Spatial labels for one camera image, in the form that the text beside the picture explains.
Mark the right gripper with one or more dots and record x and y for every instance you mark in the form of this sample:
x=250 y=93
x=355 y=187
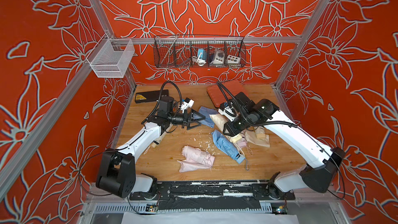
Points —
x=229 y=129

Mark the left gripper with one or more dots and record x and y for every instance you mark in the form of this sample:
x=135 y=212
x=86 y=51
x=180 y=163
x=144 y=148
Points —
x=188 y=118

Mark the cream sleeved umbrella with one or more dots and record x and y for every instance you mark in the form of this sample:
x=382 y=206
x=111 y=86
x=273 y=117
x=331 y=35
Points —
x=219 y=120

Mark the light blue sleeved umbrella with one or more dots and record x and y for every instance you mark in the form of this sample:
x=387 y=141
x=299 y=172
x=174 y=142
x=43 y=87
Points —
x=205 y=111

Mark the pink sleeved umbrella short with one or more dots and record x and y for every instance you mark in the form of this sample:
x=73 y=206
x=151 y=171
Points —
x=243 y=147

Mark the cream sleeve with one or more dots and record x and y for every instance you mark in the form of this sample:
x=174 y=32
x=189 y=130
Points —
x=250 y=137

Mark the pink sleeved umbrella long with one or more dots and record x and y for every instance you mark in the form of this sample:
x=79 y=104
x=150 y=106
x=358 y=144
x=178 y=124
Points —
x=198 y=157

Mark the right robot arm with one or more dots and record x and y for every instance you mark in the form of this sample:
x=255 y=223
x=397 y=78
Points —
x=322 y=161

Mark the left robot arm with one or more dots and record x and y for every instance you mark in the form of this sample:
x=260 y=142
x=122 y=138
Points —
x=117 y=171

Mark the red plastic tool case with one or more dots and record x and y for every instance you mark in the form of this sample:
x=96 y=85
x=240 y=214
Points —
x=216 y=95

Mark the beige black unsleeved umbrella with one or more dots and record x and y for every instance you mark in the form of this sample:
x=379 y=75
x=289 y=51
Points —
x=155 y=143

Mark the black yellow tool box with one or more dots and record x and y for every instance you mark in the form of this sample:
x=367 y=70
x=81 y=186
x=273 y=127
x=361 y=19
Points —
x=149 y=96

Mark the white mesh basket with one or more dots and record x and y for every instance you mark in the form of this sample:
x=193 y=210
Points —
x=107 y=62

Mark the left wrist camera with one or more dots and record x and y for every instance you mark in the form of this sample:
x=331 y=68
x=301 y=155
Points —
x=186 y=104

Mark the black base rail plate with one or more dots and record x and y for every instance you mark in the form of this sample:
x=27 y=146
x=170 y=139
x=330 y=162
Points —
x=211 y=196

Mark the black wire wall basket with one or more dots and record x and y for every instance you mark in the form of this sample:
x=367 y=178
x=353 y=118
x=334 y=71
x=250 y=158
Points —
x=199 y=51

